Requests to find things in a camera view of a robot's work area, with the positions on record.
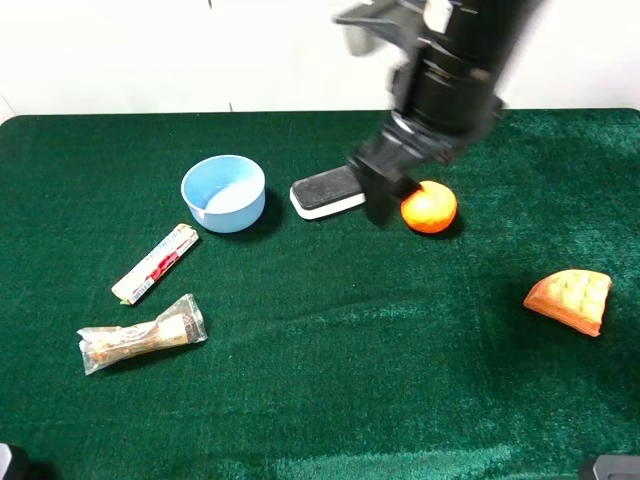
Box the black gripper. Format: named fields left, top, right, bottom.
left=348, top=97, right=506, bottom=228

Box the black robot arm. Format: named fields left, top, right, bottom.
left=334, top=0, right=540, bottom=226

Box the light blue bowl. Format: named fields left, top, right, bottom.
left=180, top=155, right=266, bottom=234

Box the grey base right corner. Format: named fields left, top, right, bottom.
left=578, top=454, right=640, bottom=480

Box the green velvet table cloth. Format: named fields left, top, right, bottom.
left=1, top=110, right=639, bottom=479

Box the waffle slice toy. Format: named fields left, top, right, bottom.
left=523, top=269, right=612, bottom=337

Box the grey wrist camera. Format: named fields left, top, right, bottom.
left=333, top=0, right=454, bottom=56

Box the white red candy pack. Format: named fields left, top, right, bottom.
left=111, top=223, right=199, bottom=305

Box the black white board eraser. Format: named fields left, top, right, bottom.
left=289, top=165, right=366, bottom=221

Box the clear wrapped snack bar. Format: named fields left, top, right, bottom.
left=77, top=294, right=208, bottom=375

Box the orange mandarin fruit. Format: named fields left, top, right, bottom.
left=400, top=180, right=458, bottom=234

